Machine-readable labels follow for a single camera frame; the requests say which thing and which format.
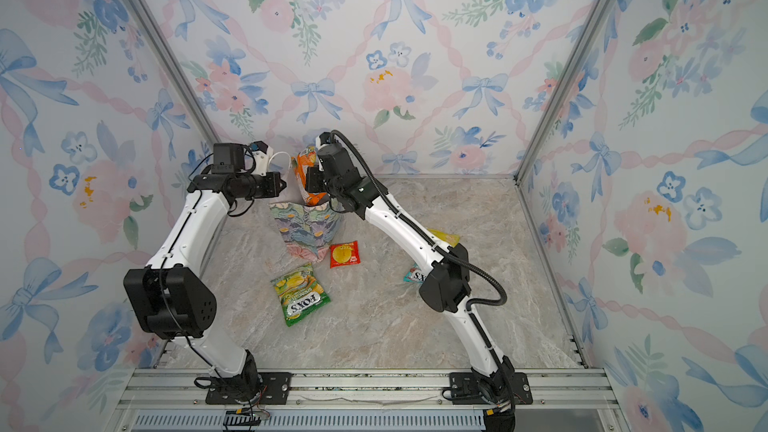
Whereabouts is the floral paper gift bag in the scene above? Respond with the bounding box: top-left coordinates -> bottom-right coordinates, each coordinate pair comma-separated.
269,157 -> 341,263

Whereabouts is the orange snack packet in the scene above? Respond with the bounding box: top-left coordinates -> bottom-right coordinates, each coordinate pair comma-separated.
292,145 -> 327,206

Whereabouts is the small red snack packet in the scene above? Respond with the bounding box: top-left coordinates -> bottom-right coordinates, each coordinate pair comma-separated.
330,241 -> 360,268

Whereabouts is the teal Fox's candy bag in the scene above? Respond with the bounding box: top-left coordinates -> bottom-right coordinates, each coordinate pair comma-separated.
403,265 -> 425,284

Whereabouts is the yellow snack packet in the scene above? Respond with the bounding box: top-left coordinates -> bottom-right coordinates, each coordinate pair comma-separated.
428,228 -> 460,247

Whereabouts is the green Fox's candy bag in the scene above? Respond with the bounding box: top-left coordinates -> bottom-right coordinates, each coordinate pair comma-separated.
270,263 -> 331,327

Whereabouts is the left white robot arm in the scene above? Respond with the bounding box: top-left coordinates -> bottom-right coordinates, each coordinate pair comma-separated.
123,172 -> 286,404

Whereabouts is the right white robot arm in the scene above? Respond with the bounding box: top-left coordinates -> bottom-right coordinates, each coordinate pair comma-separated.
307,166 -> 520,406

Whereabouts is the back aluminium floor rail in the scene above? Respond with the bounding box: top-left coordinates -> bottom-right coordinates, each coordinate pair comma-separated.
376,174 -> 517,181

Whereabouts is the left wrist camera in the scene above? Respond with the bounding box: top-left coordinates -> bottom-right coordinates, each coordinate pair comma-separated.
211,141 -> 276,175

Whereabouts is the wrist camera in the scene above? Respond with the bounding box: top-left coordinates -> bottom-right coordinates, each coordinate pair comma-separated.
316,132 -> 359,180
211,141 -> 276,175

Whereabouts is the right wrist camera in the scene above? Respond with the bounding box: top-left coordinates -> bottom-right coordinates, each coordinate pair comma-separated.
316,132 -> 359,180

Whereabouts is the black corrugated cable conduit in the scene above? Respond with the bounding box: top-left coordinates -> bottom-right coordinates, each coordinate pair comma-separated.
329,129 -> 509,409

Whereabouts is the right corner aluminium post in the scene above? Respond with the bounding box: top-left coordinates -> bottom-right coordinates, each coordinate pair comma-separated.
514,0 -> 637,184

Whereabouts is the corner aluminium post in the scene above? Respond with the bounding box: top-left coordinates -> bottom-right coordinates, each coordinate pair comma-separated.
514,0 -> 637,184
125,0 -> 219,145

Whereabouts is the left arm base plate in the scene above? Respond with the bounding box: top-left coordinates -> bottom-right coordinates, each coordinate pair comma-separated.
205,371 -> 293,406

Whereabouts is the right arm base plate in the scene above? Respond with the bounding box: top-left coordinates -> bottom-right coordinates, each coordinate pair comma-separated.
443,371 -> 534,407

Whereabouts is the front aluminium base frame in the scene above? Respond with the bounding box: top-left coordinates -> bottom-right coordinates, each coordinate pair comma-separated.
105,369 -> 629,431

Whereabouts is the left corner aluminium post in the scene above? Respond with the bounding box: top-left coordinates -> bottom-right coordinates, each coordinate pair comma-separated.
125,0 -> 219,145

